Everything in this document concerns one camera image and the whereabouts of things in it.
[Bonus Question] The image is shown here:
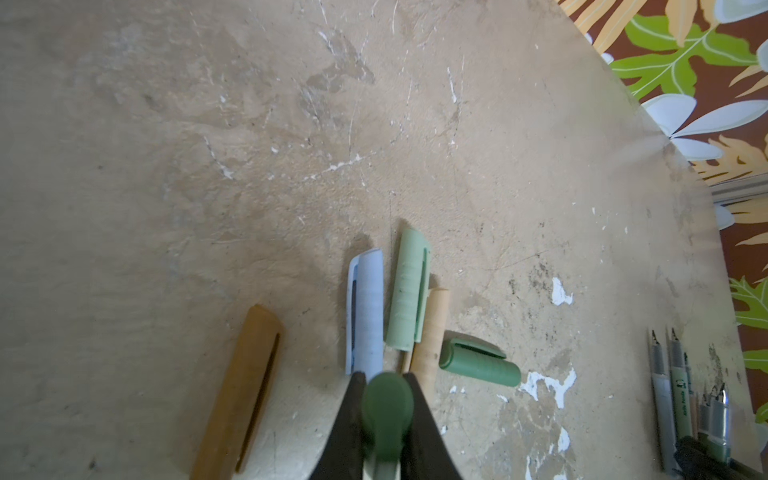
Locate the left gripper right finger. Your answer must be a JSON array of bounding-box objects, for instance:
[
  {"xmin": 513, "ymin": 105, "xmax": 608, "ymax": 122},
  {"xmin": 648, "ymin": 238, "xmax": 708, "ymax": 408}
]
[{"xmin": 400, "ymin": 373, "xmax": 462, "ymax": 480}]

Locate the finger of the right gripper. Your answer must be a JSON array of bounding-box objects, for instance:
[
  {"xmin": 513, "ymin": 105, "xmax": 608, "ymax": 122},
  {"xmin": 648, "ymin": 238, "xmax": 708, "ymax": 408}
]
[{"xmin": 674, "ymin": 436, "xmax": 767, "ymax": 480}]

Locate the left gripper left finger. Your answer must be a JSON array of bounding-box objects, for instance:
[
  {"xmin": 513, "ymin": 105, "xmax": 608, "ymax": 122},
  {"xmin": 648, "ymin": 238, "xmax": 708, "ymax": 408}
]
[{"xmin": 309, "ymin": 372, "xmax": 367, "ymax": 480}]

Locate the blue pen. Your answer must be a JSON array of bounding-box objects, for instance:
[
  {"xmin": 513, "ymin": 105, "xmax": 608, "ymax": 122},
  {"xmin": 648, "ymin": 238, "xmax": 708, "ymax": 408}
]
[{"xmin": 650, "ymin": 330, "xmax": 680, "ymax": 479}]

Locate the light green pen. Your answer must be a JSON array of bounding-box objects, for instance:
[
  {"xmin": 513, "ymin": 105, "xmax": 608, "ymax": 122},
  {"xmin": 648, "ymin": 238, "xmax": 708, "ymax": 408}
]
[{"xmin": 668, "ymin": 328, "xmax": 693, "ymax": 440}]

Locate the dark green pen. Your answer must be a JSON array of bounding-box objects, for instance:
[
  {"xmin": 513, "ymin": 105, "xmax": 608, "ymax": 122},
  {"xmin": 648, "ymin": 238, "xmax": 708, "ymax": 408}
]
[{"xmin": 707, "ymin": 383, "xmax": 731, "ymax": 465}]

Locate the dark green pen cap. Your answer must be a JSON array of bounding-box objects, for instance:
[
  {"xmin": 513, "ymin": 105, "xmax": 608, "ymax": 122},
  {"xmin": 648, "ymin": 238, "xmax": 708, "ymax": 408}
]
[
  {"xmin": 439, "ymin": 337, "xmax": 521, "ymax": 387},
  {"xmin": 361, "ymin": 372, "xmax": 414, "ymax": 465}
]

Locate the beige pen cap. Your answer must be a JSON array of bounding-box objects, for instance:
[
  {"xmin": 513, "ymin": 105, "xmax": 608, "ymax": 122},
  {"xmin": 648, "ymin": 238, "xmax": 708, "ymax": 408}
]
[{"xmin": 400, "ymin": 288, "xmax": 450, "ymax": 404}]

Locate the brown pen cap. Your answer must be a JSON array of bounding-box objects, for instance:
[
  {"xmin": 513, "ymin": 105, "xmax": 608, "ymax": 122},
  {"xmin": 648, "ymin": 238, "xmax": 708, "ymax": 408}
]
[{"xmin": 190, "ymin": 305, "xmax": 285, "ymax": 479}]

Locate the blue pen cap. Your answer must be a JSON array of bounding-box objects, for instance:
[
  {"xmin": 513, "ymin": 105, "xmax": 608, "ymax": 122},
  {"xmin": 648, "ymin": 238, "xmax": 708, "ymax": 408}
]
[{"xmin": 345, "ymin": 248, "xmax": 384, "ymax": 381}]

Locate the light green pen cap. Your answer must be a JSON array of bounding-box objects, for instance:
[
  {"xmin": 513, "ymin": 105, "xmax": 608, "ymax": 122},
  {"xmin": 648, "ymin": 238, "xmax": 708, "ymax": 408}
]
[{"xmin": 386, "ymin": 228, "xmax": 431, "ymax": 351}]

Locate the brown pen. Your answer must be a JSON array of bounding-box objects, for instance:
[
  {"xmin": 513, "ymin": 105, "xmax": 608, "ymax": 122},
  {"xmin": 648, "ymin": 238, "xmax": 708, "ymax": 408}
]
[{"xmin": 684, "ymin": 353, "xmax": 698, "ymax": 438}]

